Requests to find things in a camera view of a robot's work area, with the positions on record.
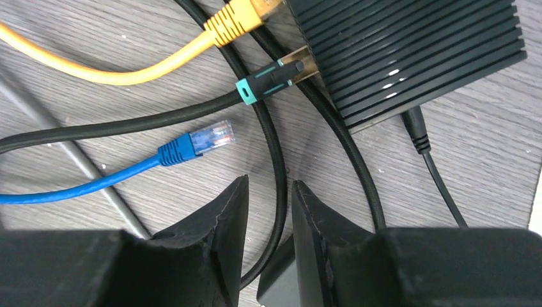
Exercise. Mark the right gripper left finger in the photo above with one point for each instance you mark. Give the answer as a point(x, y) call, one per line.
point(195, 262)

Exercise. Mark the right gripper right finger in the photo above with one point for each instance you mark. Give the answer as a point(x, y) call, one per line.
point(342, 264)

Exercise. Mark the small black blue switch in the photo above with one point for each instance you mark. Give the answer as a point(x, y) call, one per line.
point(379, 58)

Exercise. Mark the black power adapter with cord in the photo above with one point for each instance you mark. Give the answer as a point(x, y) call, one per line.
point(278, 283)

